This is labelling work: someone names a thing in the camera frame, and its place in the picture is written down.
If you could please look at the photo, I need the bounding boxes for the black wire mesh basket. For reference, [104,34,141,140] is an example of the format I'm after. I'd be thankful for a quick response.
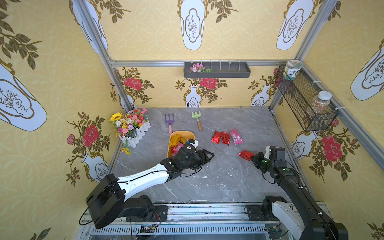
[276,66,339,132]

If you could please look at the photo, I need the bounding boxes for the small pink flowers on shelf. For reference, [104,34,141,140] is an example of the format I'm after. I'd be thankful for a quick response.
[190,63,213,73]

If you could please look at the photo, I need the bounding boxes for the magenta tea bag packet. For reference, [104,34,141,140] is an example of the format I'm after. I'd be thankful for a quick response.
[171,143,184,156]

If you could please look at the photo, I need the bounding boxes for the patterned tin jar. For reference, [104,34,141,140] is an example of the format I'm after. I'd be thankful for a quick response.
[283,60,303,80]

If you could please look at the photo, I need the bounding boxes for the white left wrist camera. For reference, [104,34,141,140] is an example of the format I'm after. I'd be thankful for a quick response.
[187,139,199,148]

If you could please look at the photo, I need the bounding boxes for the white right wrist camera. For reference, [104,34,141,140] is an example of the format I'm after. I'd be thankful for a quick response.
[264,146,270,160]

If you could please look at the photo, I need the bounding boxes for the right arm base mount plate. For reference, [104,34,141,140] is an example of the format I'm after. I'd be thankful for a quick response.
[245,205,279,222]

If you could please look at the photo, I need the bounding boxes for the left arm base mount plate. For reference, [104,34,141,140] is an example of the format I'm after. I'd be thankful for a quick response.
[126,205,168,223]

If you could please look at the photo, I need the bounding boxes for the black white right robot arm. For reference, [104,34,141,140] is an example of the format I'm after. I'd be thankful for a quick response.
[250,146,349,240]

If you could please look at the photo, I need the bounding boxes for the red foil tea bag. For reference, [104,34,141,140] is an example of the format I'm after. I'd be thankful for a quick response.
[211,131,223,144]
[222,132,231,146]
[239,150,255,161]

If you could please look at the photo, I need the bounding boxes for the yellow tea bag packet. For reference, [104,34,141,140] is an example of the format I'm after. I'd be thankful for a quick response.
[169,134,181,148]

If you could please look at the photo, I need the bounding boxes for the pink tea bag packet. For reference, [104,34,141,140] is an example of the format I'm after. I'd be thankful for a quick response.
[229,129,243,145]

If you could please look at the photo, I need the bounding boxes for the small circuit board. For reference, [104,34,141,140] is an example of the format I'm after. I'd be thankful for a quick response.
[140,226,156,234]

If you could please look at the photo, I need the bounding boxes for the purple toy fork pink handle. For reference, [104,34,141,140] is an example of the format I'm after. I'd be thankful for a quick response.
[165,114,175,135]

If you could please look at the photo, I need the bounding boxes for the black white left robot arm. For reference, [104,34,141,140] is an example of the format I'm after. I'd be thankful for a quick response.
[86,144,215,229]

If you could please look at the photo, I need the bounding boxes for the green toy rake wooden handle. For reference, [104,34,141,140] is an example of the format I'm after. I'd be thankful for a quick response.
[192,111,203,132]

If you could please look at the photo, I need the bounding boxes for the orange oval storage box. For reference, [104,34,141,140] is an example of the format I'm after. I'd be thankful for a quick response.
[167,131,195,158]

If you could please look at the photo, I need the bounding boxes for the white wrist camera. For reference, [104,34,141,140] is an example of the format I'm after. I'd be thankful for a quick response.
[264,146,270,160]
[187,139,199,148]

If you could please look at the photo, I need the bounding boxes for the grey wall shelf tray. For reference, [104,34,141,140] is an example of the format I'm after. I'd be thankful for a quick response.
[184,61,251,79]

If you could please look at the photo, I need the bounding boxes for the clear jar white lid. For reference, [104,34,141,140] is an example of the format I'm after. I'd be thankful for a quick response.
[306,91,333,117]

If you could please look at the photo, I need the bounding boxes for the flower bouquet white fence planter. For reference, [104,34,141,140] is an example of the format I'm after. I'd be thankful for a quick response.
[110,108,151,151]

